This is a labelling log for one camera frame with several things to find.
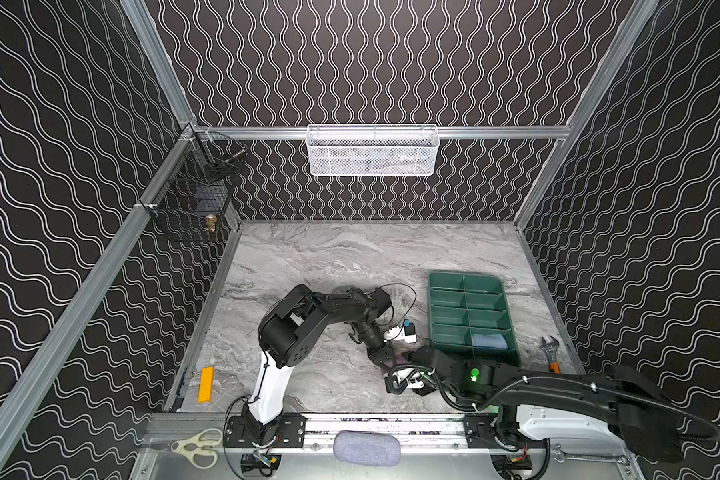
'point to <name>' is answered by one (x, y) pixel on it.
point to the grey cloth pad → (367, 448)
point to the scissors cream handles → (200, 448)
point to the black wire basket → (193, 205)
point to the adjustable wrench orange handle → (550, 347)
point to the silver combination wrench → (561, 456)
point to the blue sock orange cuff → (494, 340)
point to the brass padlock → (211, 222)
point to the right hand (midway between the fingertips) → (409, 356)
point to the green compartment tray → (468, 313)
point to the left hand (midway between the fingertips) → (398, 378)
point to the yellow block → (205, 390)
